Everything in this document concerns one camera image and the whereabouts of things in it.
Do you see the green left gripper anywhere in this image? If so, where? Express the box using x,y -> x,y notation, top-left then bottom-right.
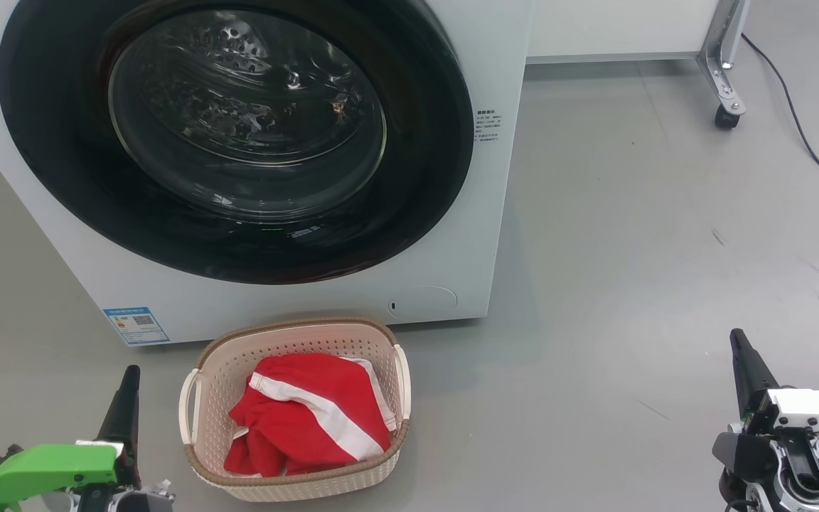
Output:
0,366 -> 141,512

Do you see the red white striped garment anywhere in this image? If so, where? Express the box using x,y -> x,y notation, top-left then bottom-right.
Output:
224,353 -> 392,478

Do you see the black round washing machine door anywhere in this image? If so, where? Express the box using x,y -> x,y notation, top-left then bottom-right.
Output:
0,0 -> 474,285

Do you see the cream perforated laundry basket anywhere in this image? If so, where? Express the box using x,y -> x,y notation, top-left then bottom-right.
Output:
179,317 -> 412,503

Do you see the white washing machine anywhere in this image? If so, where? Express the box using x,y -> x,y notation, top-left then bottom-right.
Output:
0,0 -> 531,347

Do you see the blue energy label sticker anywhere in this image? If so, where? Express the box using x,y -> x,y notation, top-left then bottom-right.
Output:
102,306 -> 170,346

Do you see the round drain filter cover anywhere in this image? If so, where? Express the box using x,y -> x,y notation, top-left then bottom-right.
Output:
388,286 -> 458,319

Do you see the white partition panel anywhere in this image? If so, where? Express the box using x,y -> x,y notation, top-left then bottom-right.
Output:
527,0 -> 727,65

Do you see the black floor cable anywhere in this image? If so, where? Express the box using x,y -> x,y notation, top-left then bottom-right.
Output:
740,32 -> 819,212

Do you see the metal frame leg with caster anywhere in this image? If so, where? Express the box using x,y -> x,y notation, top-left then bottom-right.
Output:
696,0 -> 750,130

